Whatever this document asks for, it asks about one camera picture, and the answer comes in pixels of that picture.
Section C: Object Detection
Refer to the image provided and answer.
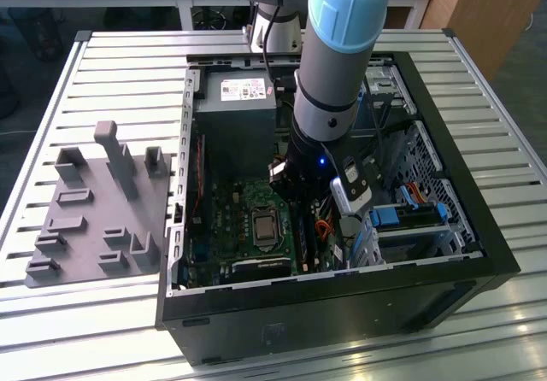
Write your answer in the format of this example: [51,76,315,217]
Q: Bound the black RAM slot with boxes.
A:
[313,209,321,271]

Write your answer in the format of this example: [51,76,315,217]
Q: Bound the silver CPU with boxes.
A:
[255,214,275,239]

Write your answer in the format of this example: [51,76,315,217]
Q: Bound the grey power supply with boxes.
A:
[194,72,279,181]

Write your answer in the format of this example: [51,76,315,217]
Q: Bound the CPU socket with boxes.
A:
[250,207,281,248]

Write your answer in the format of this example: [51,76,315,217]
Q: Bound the green motherboard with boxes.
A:
[185,175,343,288]

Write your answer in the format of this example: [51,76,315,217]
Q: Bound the blue disk carrier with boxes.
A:
[369,203,450,231]

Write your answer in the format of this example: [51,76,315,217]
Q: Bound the graphics card with black shroud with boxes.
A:
[230,257,292,283]

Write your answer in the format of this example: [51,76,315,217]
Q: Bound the grey metal drive cage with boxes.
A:
[356,62,482,267]

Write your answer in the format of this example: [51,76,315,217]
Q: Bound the black chair base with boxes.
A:
[190,5,230,31]

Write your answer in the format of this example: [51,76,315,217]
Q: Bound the grey parts rack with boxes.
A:
[25,120,179,289]

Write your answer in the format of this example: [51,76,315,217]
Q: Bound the wooden cabinet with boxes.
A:
[421,0,547,82]

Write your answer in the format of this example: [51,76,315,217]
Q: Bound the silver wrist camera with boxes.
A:
[329,155,373,216]

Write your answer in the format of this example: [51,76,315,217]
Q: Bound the orange red power wires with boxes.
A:
[315,220,339,240]

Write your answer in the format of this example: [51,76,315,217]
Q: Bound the red black fan wire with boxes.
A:
[191,135,205,224]

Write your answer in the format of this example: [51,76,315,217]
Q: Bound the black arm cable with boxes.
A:
[261,4,300,108]

